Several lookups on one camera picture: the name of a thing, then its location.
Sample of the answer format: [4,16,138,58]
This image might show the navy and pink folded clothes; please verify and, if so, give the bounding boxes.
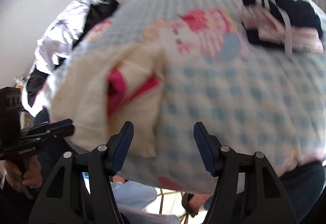
[241,0,324,57]

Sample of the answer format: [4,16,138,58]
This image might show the white garment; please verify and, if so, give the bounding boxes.
[22,0,91,117]

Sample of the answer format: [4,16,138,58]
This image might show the person's dark jeans leg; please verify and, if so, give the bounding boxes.
[236,161,326,223]

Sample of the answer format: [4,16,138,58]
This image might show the light blue storage bag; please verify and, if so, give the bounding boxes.
[82,172,181,224]

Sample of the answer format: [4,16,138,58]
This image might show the dark slipper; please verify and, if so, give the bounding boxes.
[182,193,212,217]

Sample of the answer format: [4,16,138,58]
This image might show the blue checkered floral bedspread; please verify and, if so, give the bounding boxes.
[44,0,325,193]

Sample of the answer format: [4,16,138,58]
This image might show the person's left hand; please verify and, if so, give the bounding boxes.
[4,155,43,193]

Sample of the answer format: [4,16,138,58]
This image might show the cream and pink shirt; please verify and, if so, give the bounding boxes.
[49,42,166,158]

